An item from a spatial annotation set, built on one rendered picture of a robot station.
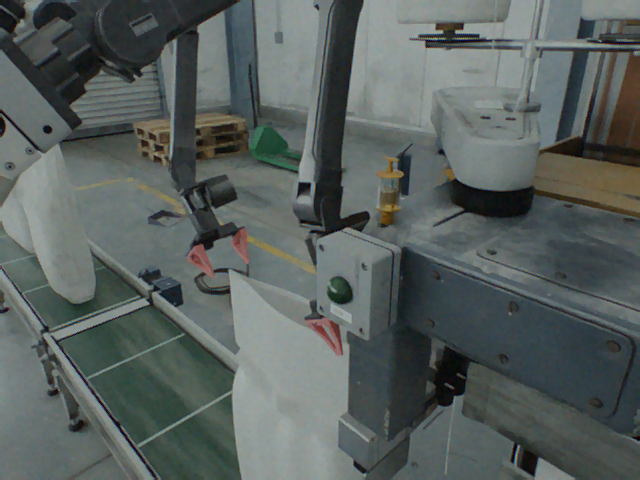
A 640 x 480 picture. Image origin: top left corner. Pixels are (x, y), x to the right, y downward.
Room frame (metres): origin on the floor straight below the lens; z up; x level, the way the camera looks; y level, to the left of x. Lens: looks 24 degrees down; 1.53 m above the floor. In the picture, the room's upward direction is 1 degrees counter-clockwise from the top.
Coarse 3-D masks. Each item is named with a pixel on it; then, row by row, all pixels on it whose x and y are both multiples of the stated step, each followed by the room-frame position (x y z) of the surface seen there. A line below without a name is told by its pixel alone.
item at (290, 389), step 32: (256, 288) 0.92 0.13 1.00; (256, 320) 0.87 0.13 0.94; (288, 320) 0.76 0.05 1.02; (256, 352) 0.88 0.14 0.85; (288, 352) 0.77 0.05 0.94; (320, 352) 0.71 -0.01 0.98; (256, 384) 0.82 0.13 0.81; (288, 384) 0.77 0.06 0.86; (320, 384) 0.71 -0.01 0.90; (256, 416) 0.78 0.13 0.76; (288, 416) 0.73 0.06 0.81; (320, 416) 0.71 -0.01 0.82; (256, 448) 0.78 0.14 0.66; (288, 448) 0.70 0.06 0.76; (320, 448) 0.66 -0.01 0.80
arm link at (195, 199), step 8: (192, 192) 1.05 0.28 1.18; (200, 192) 1.06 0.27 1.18; (208, 192) 1.07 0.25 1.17; (184, 200) 1.04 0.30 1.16; (192, 200) 1.04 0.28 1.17; (200, 200) 1.04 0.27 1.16; (208, 200) 1.08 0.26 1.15; (184, 208) 1.04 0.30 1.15; (192, 208) 1.03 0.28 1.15; (200, 208) 1.03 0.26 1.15
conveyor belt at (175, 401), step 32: (128, 320) 1.73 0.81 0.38; (160, 320) 1.73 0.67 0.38; (96, 352) 1.51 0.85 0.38; (128, 352) 1.51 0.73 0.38; (160, 352) 1.51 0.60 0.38; (192, 352) 1.50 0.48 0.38; (96, 384) 1.33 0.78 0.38; (128, 384) 1.33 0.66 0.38; (160, 384) 1.32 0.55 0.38; (192, 384) 1.32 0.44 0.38; (224, 384) 1.32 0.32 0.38; (128, 416) 1.17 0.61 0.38; (160, 416) 1.17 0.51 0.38; (192, 416) 1.17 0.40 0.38; (224, 416) 1.17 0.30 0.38; (160, 448) 1.04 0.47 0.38; (192, 448) 1.04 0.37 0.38; (224, 448) 1.04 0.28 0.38
